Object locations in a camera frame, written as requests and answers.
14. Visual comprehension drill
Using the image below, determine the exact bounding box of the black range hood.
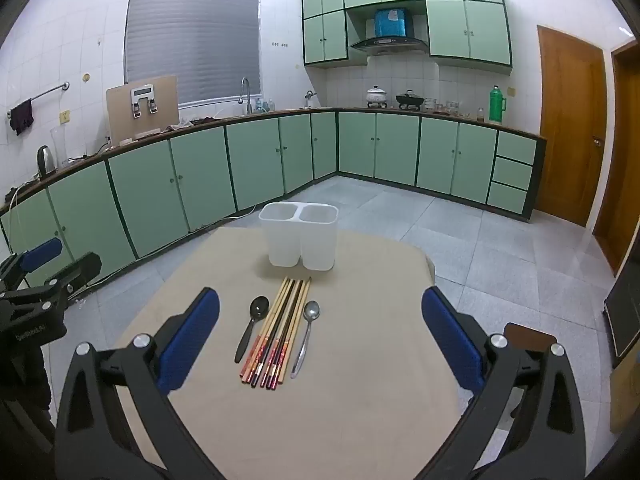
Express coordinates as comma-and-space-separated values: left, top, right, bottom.
350, 35, 430, 56

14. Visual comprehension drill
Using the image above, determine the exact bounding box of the white two-compartment utensil holder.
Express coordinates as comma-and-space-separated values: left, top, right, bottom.
258, 202, 338, 272

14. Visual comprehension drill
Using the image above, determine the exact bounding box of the metal spoon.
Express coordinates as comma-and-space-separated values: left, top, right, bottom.
290, 301, 321, 379

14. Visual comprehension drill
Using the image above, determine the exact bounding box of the brown board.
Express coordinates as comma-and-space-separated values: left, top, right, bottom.
106, 76, 179, 145

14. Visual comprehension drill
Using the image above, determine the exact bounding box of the green base cabinet run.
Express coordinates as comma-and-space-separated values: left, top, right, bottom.
0, 110, 337, 281
337, 109, 547, 222

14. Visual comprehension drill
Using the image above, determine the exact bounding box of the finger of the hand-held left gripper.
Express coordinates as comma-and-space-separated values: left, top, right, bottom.
46, 253, 103, 307
0, 237, 63, 293

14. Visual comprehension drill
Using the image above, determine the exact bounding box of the brown wooden door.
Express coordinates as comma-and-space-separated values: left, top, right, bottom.
593, 40, 640, 276
535, 25, 608, 228

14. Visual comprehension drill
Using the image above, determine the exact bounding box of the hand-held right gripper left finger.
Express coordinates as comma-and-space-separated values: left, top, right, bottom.
54, 287, 221, 480

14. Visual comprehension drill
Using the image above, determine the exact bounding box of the row of chopsticks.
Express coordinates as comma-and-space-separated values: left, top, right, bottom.
240, 276, 313, 390

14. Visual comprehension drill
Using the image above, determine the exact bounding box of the blue box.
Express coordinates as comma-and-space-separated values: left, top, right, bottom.
375, 7, 415, 38

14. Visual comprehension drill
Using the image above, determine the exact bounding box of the white device with clips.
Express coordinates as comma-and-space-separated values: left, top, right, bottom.
130, 87, 161, 119

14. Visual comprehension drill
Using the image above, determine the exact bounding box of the metal kettle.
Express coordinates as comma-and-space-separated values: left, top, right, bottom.
36, 145, 57, 177

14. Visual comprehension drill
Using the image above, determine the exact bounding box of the metal towel rail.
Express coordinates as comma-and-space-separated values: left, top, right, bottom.
7, 81, 71, 116

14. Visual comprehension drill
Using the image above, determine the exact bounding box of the brown stool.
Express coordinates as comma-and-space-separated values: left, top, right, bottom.
502, 322, 558, 356

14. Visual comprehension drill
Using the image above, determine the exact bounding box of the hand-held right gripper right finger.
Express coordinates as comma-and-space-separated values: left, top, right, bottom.
421, 286, 587, 480

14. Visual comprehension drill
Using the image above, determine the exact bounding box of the green thermos jug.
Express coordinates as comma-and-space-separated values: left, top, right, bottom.
488, 85, 508, 123

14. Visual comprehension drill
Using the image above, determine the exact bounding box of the dark towel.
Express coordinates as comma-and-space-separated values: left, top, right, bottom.
9, 100, 35, 136

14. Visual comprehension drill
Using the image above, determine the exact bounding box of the black plastic spoon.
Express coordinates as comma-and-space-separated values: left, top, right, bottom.
234, 296, 271, 364

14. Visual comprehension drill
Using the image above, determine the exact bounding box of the cardboard box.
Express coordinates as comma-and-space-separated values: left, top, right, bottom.
610, 357, 640, 433

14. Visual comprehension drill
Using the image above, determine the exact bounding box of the black flat panel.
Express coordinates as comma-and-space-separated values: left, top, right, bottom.
603, 260, 640, 371

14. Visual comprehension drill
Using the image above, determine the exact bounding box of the clear glass pitcher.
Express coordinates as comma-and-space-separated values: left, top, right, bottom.
50, 126, 71, 168

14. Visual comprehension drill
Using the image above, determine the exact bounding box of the grey window blind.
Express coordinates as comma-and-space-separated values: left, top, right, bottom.
123, 0, 262, 107

